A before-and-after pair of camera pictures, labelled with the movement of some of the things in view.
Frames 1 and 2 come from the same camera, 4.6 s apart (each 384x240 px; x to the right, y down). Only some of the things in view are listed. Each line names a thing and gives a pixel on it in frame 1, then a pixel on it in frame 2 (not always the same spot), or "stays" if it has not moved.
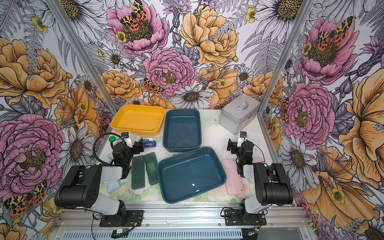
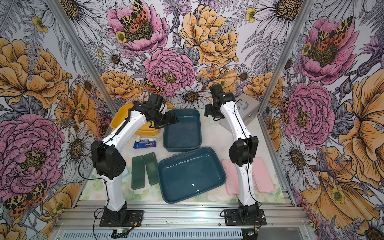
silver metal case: x=239 y=113 stays
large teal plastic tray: x=187 y=173 stays
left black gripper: x=137 y=150 to x=167 y=120
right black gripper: x=234 y=144 to x=208 y=111
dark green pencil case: x=152 y=168 stays
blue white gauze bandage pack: x=147 y=143 stays
